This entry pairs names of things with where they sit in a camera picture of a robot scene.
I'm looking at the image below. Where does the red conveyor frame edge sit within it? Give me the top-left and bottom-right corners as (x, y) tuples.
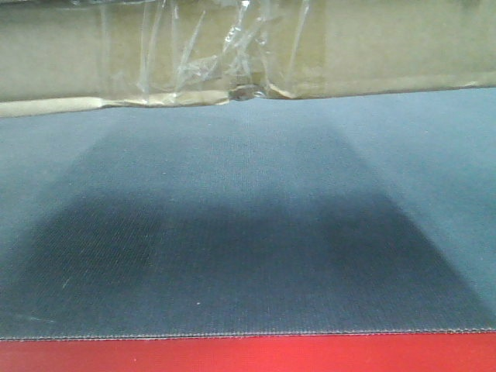
(1, 332), (495, 371)

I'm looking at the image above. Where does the brown cardboard carton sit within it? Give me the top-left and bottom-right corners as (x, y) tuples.
(1, 1), (495, 117)

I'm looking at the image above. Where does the dark grey conveyor belt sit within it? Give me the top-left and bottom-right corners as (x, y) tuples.
(1, 88), (495, 339)

